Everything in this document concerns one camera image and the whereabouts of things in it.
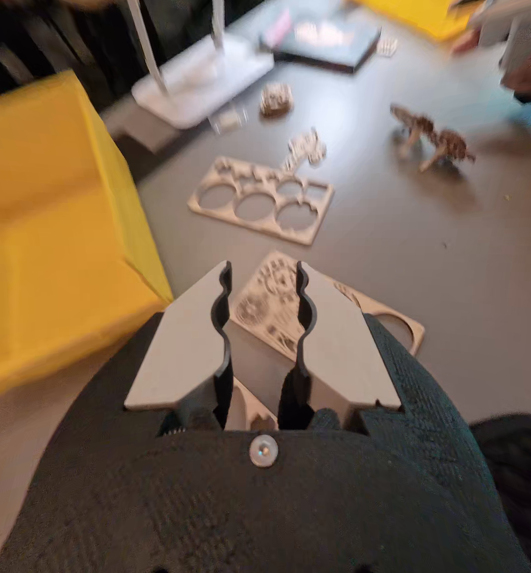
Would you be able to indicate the small clear plastic bag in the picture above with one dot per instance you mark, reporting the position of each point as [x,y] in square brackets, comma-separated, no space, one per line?
[227,121]

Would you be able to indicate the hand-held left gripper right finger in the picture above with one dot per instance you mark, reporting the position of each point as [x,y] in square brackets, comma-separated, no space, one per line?
[346,349]

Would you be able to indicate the small slotted wooden piece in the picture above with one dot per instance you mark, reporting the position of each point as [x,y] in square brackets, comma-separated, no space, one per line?
[386,47]

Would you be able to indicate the white book stand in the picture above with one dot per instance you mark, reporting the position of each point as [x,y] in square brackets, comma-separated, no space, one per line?
[203,76]

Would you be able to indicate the yellow plastic bin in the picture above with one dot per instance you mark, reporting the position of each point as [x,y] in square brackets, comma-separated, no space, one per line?
[46,224]
[417,15]

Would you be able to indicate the stacked wooden gear disc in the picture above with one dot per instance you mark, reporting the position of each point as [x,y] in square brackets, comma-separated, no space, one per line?
[276,100]

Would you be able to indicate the wooden gear assembly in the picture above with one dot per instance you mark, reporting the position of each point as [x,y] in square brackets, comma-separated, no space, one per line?
[449,141]

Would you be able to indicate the grey desk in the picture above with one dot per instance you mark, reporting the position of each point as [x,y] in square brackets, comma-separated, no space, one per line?
[426,268]

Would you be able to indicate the ornate wooden paddle piece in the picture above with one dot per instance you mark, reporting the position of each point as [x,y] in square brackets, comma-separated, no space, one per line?
[308,150]

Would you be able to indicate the black puzzle box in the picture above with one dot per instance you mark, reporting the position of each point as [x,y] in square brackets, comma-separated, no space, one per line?
[328,44]

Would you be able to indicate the wooden sheet frame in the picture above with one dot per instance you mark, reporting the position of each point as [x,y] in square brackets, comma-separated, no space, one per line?
[274,198]

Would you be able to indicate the wooden sheet with gears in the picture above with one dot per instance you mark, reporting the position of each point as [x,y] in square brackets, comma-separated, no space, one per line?
[265,309]

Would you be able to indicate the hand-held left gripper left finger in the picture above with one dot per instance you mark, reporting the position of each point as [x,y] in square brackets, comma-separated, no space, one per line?
[180,349]

